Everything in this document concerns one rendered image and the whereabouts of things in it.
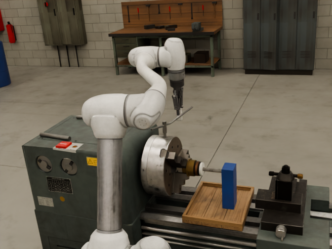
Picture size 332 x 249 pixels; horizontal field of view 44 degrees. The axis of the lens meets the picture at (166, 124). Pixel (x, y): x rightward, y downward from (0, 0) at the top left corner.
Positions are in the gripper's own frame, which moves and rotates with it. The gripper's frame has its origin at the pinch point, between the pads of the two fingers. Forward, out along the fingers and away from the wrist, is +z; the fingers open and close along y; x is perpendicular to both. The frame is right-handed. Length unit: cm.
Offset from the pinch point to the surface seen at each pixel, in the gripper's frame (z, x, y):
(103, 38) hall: 120, 386, 631
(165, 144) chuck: 6.5, 0.6, -22.2
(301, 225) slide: 30, -67, -41
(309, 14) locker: 61, -55, 578
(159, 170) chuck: 15.6, 0.8, -32.6
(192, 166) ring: 18.7, -12.8, -21.4
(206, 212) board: 40, -21, -29
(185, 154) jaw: 19.0, -5.0, -9.6
